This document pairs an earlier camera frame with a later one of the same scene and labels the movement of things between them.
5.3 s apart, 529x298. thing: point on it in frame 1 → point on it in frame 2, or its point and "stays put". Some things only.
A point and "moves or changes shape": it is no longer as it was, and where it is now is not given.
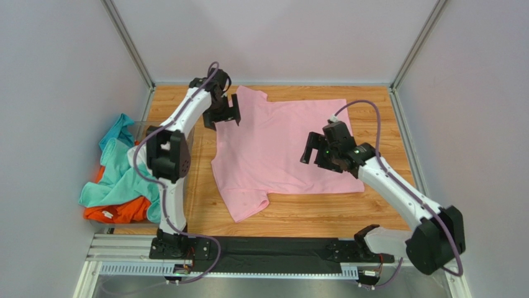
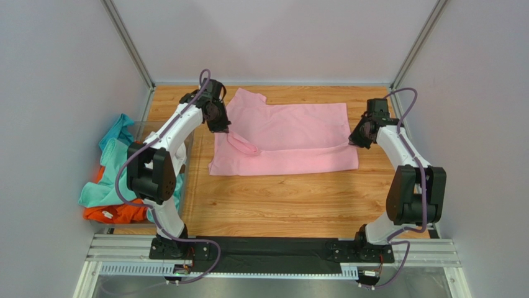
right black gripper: [321, 150] → [357, 138]
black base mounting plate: [251, 255] stays put
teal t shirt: [122, 180] stays put
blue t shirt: [120, 131] stays put
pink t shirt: [263, 155] moves or changes shape
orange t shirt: [125, 212] stays put
